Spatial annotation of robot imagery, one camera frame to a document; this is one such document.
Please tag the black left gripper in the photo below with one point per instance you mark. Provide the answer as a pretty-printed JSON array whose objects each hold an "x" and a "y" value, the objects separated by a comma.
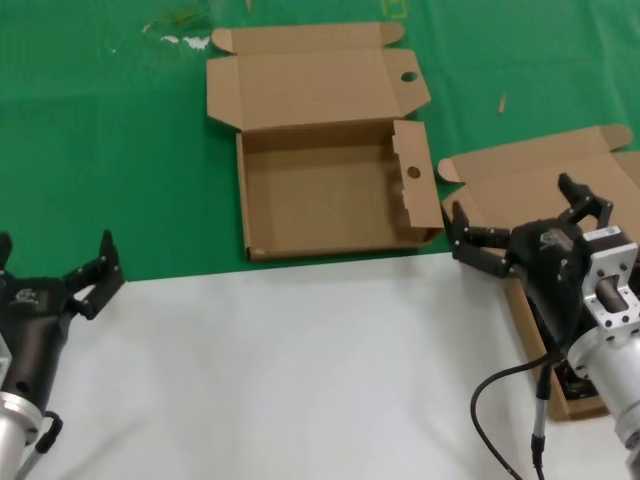
[{"x": 35, "y": 325}]

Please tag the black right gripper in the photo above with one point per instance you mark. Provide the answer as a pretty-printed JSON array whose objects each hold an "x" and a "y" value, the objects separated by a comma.
[{"x": 545, "y": 270}]

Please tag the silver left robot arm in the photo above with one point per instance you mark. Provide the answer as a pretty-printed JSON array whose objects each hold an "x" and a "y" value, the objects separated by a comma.
[{"x": 15, "y": 425}]

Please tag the open cardboard box, plain flaps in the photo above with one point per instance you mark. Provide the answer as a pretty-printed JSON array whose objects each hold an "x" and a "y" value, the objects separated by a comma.
[{"x": 510, "y": 180}]

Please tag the open cardboard box, holed flaps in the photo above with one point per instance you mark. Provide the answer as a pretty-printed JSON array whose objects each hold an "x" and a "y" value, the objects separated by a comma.
[{"x": 320, "y": 200}]

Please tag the green tablecloth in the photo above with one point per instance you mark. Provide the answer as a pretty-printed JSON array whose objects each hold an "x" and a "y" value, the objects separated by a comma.
[{"x": 100, "y": 150}]

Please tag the cardboard strip scrap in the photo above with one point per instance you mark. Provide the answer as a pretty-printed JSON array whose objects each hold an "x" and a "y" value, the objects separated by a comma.
[{"x": 502, "y": 105}]

